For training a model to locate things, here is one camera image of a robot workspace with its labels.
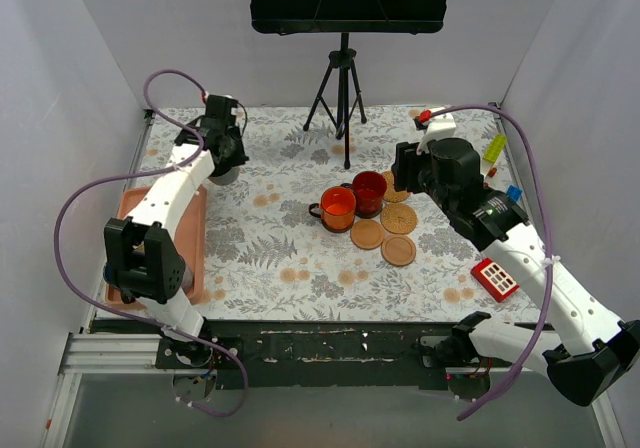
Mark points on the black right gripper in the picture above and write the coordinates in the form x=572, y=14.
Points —
x=403, y=168

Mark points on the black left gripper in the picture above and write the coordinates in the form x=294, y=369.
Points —
x=230, y=153

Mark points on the dark green cup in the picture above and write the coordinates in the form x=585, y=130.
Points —
x=227, y=178

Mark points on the woven rattan coaster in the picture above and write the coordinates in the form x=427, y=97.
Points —
x=398, y=218
x=391, y=195

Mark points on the red cup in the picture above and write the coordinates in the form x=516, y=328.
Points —
x=369, y=188

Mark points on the light wooden coaster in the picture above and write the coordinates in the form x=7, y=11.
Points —
x=367, y=234
x=398, y=250

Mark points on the orange cup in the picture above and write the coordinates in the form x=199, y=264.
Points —
x=336, y=209

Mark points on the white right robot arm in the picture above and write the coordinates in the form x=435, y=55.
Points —
x=579, y=345

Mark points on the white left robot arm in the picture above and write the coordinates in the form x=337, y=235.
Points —
x=143, y=263

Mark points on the toy car with yellow block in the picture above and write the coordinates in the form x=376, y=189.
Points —
x=492, y=154

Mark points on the blue green purple block toy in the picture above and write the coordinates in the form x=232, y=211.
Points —
x=514, y=193

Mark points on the pink plastic tray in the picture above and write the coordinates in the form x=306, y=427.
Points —
x=189, y=241

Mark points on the red toy window block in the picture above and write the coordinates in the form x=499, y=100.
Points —
x=494, y=279

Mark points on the floral patterned table mat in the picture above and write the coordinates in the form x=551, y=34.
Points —
x=267, y=258

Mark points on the black music stand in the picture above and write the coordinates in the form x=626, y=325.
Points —
x=345, y=17

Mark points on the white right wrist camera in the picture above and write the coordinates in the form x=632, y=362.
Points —
x=434, y=128

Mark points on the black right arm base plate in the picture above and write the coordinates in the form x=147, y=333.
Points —
x=449, y=352

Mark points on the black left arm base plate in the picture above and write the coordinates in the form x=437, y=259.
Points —
x=173, y=354

